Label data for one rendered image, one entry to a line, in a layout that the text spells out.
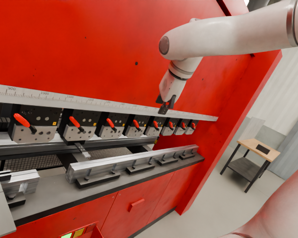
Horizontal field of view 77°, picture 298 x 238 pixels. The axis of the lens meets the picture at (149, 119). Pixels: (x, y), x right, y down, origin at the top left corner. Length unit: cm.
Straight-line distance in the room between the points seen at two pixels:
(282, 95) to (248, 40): 739
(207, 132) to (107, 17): 192
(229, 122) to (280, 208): 202
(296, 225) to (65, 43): 77
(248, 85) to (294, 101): 550
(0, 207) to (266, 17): 95
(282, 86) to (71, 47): 750
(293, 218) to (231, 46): 35
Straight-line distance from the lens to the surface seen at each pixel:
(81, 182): 118
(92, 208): 128
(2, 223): 85
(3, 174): 101
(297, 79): 793
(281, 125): 776
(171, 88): 62
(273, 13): 47
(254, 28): 47
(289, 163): 779
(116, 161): 132
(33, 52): 75
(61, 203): 109
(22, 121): 79
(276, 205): 39
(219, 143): 241
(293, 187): 38
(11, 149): 124
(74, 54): 80
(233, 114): 236
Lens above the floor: 165
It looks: 16 degrees down
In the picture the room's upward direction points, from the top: 24 degrees clockwise
